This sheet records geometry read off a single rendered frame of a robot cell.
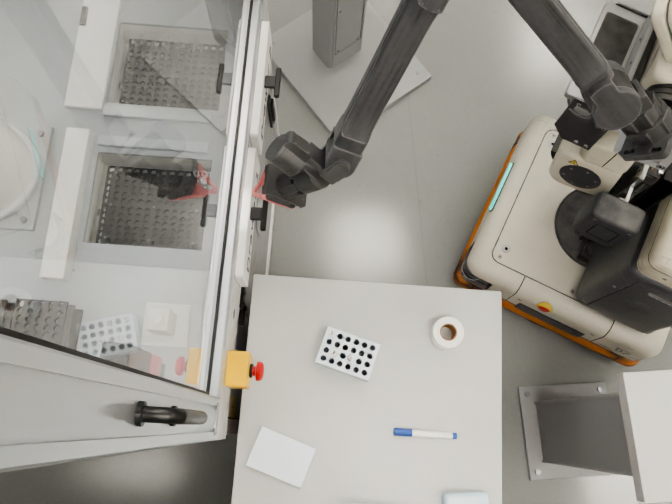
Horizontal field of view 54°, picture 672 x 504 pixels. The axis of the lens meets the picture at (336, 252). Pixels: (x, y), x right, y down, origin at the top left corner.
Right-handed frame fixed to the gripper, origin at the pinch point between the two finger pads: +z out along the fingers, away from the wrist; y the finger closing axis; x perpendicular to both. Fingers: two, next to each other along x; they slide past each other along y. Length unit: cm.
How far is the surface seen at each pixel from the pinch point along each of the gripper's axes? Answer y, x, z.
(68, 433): 52, 49, -58
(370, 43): -74, -97, 54
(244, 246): 1.5, 11.7, 1.5
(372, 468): -34, 54, -5
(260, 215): -1.3, 4.0, 1.4
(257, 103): 2.8, -21.1, 2.3
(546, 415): -122, 35, 7
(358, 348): -27.1, 28.7, -5.0
